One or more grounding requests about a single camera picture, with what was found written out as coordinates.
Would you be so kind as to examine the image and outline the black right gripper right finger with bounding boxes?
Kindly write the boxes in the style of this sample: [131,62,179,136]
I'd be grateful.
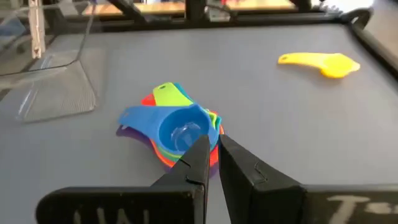
[218,134,398,224]

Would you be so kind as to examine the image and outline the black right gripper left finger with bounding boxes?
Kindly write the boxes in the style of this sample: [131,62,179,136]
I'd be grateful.
[35,134,211,224]

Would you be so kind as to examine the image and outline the orange measuring cup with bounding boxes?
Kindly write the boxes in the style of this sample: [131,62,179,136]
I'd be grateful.
[150,124,225,169]

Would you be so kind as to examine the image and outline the blue measuring cup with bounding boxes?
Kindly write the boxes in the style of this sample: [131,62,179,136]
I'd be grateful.
[117,104,220,156]

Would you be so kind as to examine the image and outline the purple measuring cup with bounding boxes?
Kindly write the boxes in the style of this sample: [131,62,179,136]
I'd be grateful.
[115,124,218,180]

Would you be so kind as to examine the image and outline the green measuring cup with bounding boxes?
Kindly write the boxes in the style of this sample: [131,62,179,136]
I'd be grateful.
[152,82,218,160]

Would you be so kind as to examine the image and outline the red measuring cup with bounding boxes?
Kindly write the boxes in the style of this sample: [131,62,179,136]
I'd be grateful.
[141,94,224,169]

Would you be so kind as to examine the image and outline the yellow measuring cup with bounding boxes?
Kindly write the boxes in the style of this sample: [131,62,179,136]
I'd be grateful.
[277,52,361,79]

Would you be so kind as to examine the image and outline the clear plastic basket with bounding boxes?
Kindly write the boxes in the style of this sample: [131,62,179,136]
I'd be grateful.
[0,2,108,124]

